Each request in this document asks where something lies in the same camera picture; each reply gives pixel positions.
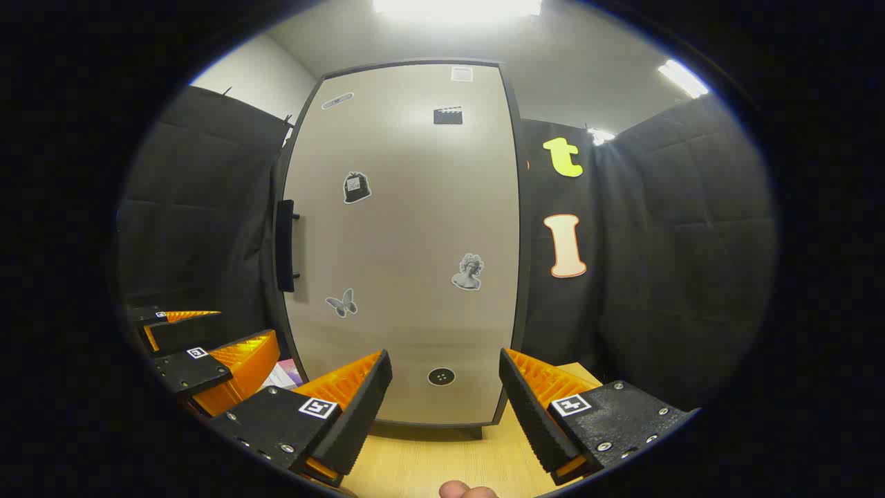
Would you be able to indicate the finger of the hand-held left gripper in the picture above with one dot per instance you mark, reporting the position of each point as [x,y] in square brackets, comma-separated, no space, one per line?
[187,335]
[193,373]

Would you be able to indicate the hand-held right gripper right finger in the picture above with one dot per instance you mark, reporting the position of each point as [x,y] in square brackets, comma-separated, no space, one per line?
[529,415]

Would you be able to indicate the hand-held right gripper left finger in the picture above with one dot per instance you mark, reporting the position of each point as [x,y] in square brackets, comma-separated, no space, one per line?
[363,408]

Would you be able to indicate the beige cabinet door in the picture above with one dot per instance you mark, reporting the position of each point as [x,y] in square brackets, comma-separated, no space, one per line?
[415,207]

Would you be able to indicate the dark grey cabinet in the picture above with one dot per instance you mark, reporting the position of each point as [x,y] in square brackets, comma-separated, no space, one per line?
[524,311]

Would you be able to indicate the black backdrop cloth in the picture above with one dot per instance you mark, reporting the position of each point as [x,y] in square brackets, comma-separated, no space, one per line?
[200,207]
[677,263]

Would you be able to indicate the small ceiling light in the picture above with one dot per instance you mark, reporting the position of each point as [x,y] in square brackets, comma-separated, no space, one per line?
[600,136]

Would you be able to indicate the long ceiling light strip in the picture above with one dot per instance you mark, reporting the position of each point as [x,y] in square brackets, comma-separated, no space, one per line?
[683,78]

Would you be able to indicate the large ceiling light panel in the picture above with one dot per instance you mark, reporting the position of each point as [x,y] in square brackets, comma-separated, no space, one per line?
[456,7]

